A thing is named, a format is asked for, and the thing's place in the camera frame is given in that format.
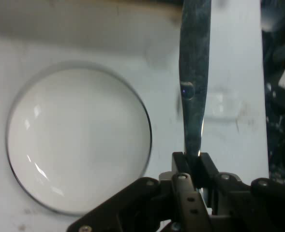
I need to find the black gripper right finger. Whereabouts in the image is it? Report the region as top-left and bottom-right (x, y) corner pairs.
(193, 152), (285, 232)

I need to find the white plate with black rim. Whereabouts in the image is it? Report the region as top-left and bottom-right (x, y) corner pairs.
(5, 61), (153, 216)

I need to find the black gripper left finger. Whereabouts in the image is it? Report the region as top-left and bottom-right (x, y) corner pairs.
(66, 151), (212, 232)

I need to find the silver table knife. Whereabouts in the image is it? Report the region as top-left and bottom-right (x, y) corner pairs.
(178, 0), (212, 208)

